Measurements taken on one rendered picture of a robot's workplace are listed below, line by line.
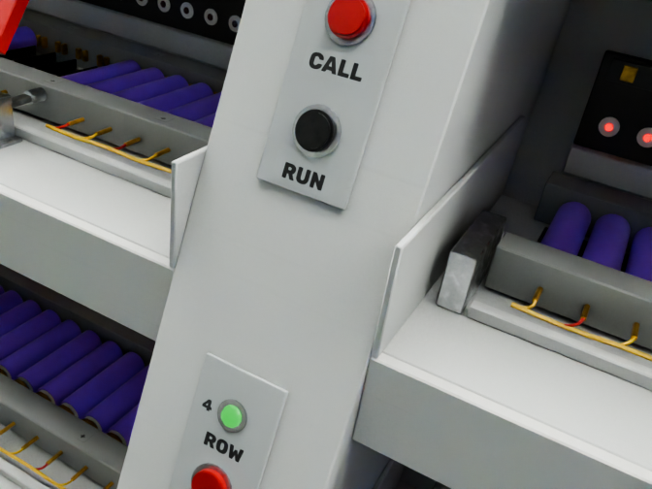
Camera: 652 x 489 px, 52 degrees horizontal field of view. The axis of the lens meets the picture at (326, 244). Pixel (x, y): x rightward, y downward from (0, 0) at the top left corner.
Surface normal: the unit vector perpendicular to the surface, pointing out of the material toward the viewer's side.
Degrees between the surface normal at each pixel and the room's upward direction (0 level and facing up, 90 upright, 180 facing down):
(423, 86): 90
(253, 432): 90
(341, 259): 90
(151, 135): 110
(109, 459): 20
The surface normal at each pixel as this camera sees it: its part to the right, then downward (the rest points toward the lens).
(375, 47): -0.39, 0.07
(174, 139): -0.44, 0.40
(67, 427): 0.14, -0.85
